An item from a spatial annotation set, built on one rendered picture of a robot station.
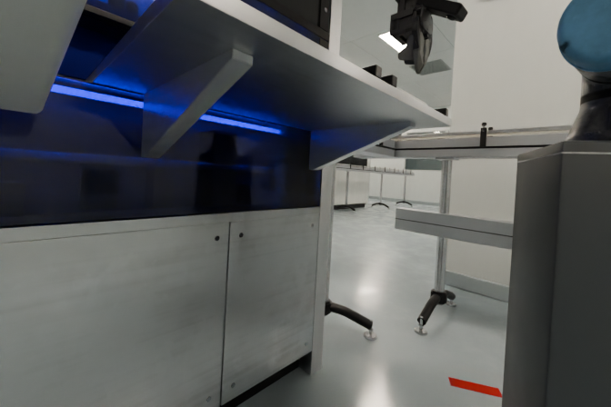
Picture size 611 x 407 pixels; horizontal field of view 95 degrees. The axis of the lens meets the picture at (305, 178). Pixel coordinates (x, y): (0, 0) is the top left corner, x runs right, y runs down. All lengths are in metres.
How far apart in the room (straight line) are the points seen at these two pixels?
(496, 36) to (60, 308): 2.40
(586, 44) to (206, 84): 0.54
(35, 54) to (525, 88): 2.18
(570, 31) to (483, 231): 1.10
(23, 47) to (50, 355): 0.58
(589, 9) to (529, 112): 1.59
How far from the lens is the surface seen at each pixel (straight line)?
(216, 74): 0.40
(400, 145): 1.68
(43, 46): 0.22
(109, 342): 0.75
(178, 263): 0.73
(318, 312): 1.12
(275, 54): 0.38
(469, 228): 1.58
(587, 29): 0.61
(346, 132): 0.85
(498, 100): 2.22
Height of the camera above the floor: 0.71
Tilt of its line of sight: 1 degrees down
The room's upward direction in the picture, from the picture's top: 3 degrees clockwise
